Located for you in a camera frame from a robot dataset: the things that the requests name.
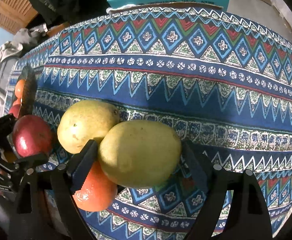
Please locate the blue patterned tablecloth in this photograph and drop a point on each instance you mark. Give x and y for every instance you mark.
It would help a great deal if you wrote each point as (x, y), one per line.
(221, 81)

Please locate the small orange on plate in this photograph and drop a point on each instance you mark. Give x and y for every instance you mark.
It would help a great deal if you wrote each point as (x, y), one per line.
(17, 102)

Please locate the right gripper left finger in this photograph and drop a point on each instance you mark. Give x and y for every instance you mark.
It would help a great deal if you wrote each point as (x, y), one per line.
(80, 165)

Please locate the wooden louvered cabinet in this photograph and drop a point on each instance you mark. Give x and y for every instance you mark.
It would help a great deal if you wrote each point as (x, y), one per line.
(16, 14)

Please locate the grey clothes pile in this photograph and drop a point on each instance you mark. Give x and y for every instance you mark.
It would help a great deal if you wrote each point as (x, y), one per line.
(11, 51)

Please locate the dark patterned plate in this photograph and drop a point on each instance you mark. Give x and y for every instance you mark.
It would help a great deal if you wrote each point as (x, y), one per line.
(29, 90)

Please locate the yellow-green pear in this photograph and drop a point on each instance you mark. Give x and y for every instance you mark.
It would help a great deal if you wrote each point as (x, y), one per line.
(140, 153)

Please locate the yellow pear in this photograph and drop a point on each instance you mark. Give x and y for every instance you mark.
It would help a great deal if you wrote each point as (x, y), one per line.
(85, 120)

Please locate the large orange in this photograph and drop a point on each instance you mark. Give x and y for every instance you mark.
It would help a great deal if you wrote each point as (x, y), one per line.
(97, 192)

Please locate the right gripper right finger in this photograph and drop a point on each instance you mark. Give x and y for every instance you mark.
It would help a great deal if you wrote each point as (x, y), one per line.
(201, 168)

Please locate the dark red apple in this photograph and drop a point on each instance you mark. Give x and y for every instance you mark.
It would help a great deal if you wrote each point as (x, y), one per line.
(15, 110)

